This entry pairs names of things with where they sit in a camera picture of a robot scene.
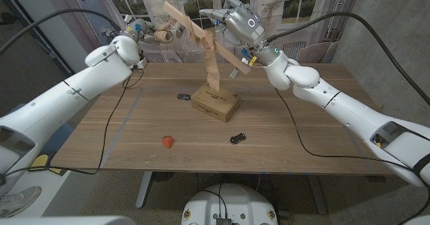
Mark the grey table leg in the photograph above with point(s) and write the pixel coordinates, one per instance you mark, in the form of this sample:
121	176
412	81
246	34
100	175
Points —
317	193
143	188

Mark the grey sneaker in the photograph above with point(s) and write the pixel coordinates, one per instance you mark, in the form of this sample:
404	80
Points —
18	201

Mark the red strawberry toy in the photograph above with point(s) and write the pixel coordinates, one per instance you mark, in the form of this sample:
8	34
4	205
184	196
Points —
168	141

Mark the printed window backdrop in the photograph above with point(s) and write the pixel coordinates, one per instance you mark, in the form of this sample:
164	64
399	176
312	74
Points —
302	16

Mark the tan arm wrap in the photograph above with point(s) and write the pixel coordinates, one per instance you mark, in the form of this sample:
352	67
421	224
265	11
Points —
210	57

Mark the wooden paper towel holder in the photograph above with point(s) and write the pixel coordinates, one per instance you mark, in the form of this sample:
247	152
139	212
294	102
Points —
218	47

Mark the cardboard packing box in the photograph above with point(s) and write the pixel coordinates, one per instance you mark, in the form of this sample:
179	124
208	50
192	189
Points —
215	100

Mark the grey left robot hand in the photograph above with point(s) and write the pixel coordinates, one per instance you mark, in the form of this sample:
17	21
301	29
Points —
146	32

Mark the white power strip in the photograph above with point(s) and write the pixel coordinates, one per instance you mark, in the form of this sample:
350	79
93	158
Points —
142	63

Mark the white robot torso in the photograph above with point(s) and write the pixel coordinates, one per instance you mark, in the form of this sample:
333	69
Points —
231	205

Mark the small black oval gadget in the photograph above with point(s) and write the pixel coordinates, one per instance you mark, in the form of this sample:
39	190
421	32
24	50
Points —
183	96

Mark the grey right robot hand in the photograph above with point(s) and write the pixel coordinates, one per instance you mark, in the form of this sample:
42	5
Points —
242	21

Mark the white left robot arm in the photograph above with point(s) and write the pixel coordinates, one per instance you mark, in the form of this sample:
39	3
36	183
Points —
60	100

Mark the white robot shoulder cover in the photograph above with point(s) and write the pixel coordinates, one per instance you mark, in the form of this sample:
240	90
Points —
67	221

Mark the small black toy car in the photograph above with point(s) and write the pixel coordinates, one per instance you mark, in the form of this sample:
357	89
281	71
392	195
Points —
237	138

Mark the blue padded chair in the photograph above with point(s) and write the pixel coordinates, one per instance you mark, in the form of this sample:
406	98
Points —
57	137

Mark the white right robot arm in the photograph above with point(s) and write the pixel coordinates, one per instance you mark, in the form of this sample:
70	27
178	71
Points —
349	114

